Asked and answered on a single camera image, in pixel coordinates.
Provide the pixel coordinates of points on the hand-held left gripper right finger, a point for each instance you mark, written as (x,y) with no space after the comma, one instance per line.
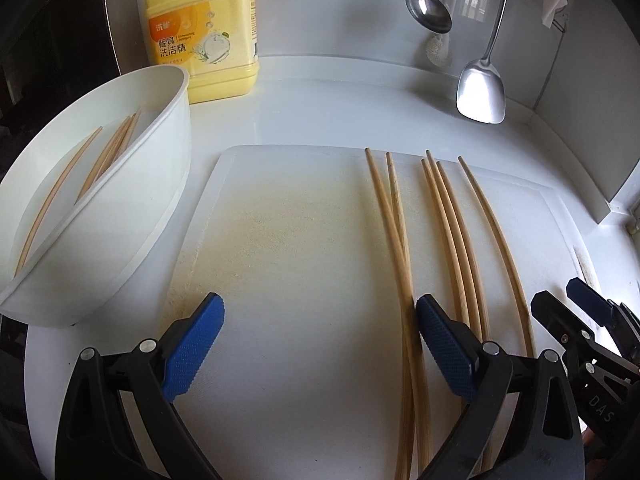
(445,347)

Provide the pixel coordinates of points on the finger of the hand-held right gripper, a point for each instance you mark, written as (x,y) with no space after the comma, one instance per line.
(592,300)
(565,320)

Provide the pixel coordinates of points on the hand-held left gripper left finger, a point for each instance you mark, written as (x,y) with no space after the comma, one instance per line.
(192,347)

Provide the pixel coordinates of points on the group of wooden chopsticks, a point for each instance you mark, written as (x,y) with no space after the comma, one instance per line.
(450,230)

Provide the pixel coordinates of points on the white plastic bowl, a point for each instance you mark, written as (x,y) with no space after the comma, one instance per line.
(145,220)

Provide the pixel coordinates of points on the thin wooden chopstick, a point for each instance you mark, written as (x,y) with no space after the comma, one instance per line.
(112,152)
(55,200)
(102,160)
(122,142)

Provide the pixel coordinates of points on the white plastic cutting board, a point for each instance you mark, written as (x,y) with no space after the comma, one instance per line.
(300,270)

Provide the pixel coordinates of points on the steel spatula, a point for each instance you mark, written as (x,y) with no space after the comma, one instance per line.
(480,95)

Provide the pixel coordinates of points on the yellow dish soap bottle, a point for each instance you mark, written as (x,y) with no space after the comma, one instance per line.
(215,50)

